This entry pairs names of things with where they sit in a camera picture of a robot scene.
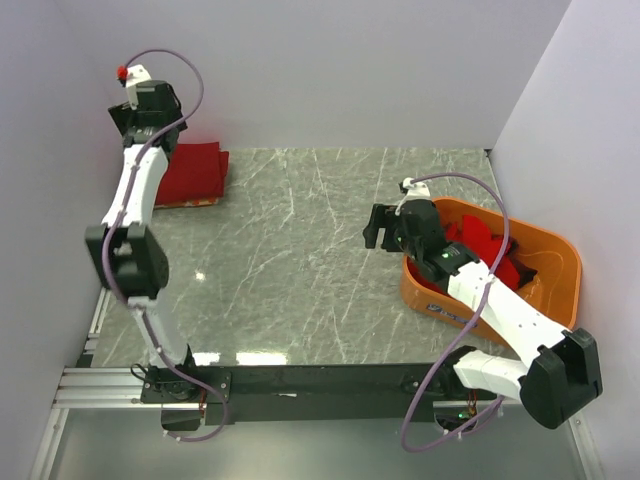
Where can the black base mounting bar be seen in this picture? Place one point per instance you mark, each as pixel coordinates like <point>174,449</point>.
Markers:
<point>231,394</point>

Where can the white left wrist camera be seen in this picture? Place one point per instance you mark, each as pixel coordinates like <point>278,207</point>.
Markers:
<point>130,77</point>

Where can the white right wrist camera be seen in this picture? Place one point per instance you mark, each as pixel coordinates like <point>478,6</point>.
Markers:
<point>411,188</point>

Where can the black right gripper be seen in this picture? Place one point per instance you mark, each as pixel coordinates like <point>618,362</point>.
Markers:
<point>383,217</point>

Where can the dark red t shirt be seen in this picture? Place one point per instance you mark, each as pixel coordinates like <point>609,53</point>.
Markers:
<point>195,171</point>

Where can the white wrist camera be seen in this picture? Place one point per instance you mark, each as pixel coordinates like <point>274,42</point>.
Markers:
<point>130,77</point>
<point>411,188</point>

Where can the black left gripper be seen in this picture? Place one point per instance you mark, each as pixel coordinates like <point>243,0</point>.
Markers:
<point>125,117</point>

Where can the pink folded graphic t shirt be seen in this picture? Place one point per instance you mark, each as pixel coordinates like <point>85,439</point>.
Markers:
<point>194,203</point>

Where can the red clothes in basket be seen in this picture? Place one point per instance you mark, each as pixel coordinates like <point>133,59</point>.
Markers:
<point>473,233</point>

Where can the orange plastic basket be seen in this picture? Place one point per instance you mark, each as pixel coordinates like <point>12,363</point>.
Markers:
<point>554,291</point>

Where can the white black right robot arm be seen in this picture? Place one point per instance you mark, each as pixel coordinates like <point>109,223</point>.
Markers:
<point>555,371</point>

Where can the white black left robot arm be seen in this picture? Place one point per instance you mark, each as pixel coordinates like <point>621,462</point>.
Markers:
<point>127,257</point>

